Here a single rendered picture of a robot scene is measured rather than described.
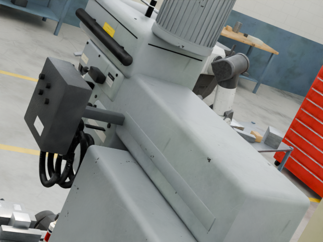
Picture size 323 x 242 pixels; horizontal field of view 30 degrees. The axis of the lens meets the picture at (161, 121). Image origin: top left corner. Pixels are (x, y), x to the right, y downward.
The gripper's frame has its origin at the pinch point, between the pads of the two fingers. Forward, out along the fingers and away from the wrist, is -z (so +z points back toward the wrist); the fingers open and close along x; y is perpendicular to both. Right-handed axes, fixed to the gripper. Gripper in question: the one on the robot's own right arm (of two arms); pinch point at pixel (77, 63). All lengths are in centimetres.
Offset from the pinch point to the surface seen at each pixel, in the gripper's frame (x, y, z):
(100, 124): 31, 76, -46
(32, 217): -26, 59, -50
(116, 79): 45, 72, -41
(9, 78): -224, -295, 150
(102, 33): 53, 58, -40
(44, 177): 17, 80, -66
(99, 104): 33, 69, -43
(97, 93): 33, 63, -39
